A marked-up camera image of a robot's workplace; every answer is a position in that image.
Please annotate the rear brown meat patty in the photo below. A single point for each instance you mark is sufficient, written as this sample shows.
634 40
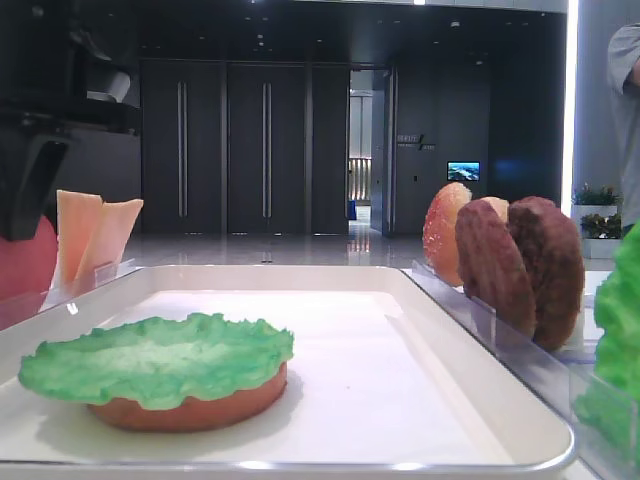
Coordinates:
550 245

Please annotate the brown meat patty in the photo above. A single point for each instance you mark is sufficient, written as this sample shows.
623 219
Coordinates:
491 266
550 245

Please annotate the left orange cheese slice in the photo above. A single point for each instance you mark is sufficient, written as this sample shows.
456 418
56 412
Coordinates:
77 217

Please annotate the left dark double door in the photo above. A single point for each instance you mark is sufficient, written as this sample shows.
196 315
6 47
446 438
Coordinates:
181 147

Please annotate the potted plant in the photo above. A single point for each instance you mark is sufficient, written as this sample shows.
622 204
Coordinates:
601 235
603 201

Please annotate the dark double door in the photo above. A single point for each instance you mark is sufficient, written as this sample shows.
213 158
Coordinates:
181 147
266 149

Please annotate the clear acrylic holder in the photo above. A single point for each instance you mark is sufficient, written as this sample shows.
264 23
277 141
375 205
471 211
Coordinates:
558 378
28 305

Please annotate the orange cheese slice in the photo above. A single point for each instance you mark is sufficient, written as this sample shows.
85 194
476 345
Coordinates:
77 217
108 239

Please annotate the tan bread slice behind patties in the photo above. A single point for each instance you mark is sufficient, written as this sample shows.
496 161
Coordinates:
499 205

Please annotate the small wall screen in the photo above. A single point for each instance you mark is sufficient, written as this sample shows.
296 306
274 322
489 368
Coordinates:
463 171

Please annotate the white rectangular tray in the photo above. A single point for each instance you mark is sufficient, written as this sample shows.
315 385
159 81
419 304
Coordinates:
383 384

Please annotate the right orange cheese slice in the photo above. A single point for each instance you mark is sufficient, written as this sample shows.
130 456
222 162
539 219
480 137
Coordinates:
108 239

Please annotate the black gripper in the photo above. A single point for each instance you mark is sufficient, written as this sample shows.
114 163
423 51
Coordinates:
64 64

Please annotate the upper potted plant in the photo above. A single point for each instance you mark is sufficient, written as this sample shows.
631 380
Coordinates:
603 201

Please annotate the brown bread slice on tray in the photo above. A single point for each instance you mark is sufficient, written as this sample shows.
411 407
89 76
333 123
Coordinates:
194 415

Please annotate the front brown meat patty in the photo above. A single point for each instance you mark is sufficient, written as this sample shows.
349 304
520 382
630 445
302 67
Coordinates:
491 266

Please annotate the red tomato slice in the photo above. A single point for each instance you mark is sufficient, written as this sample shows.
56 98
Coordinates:
439 237

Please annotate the open dark door leaf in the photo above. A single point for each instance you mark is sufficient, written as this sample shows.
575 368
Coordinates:
382 150

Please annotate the lower potted plant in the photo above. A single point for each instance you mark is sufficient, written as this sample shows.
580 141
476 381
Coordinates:
601 235

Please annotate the left clear acrylic holder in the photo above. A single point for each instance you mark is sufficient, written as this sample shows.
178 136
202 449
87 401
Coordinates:
28 305

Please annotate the middle dark double door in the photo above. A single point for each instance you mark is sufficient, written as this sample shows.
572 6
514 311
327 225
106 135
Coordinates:
266 149

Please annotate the pink ham slice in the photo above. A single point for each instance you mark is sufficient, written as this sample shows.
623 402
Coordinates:
27 266

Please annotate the green lettuce leaf on bun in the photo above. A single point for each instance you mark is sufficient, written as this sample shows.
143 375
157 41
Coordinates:
159 362

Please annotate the right clear acrylic holder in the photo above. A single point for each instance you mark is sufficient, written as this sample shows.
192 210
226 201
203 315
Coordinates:
558 378

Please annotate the green lettuce leaf in holder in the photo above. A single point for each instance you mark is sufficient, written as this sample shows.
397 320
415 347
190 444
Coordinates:
617 345

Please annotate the person in grey shirt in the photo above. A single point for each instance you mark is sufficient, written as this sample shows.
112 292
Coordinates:
623 81

